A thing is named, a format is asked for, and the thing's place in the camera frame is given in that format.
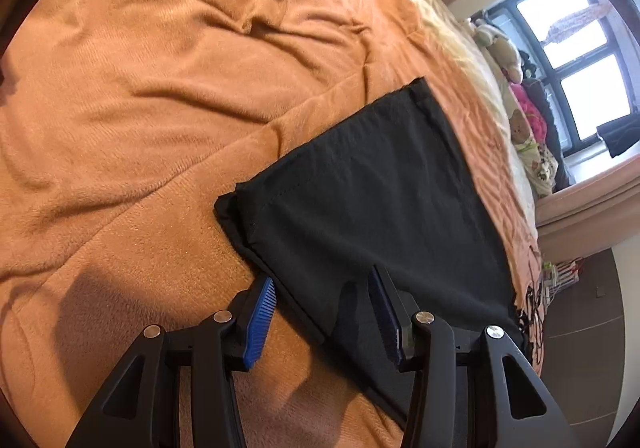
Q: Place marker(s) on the pink hanging garment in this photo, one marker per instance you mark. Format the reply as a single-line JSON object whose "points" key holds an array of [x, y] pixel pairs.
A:
{"points": [[573, 23]]}

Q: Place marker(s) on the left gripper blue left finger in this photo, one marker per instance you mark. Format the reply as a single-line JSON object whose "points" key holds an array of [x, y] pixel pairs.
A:
{"points": [[255, 308]]}

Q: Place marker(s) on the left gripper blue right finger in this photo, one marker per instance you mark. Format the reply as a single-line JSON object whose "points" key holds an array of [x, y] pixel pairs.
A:
{"points": [[393, 321]]}

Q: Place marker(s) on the black plush toy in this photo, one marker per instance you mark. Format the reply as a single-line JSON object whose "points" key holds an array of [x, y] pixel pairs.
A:
{"points": [[528, 66]]}

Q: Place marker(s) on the pink plush toy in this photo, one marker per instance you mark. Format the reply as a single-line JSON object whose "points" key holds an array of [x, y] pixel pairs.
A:
{"points": [[533, 115]]}

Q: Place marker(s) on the bear print cushion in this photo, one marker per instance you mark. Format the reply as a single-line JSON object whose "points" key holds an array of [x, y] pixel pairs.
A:
{"points": [[540, 166]]}

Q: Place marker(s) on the orange fleece blanket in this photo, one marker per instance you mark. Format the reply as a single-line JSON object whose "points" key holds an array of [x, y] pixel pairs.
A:
{"points": [[123, 122]]}

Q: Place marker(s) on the right pink curtain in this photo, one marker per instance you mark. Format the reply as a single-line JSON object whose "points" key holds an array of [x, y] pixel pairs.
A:
{"points": [[591, 216]]}

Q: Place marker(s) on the black framed window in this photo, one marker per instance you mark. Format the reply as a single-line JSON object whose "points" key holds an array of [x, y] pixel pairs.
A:
{"points": [[587, 78]]}

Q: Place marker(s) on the beige plush toy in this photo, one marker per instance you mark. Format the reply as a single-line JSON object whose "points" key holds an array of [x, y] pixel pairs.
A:
{"points": [[502, 50]]}

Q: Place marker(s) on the dark hanging garment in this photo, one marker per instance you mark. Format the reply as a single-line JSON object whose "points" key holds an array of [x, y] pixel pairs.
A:
{"points": [[620, 134]]}

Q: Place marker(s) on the black pants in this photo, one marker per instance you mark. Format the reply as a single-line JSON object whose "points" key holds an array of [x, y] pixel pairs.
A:
{"points": [[387, 187]]}

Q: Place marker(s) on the white bedside drawer cabinet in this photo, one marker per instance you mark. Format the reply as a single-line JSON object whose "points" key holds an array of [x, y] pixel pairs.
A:
{"points": [[562, 275]]}

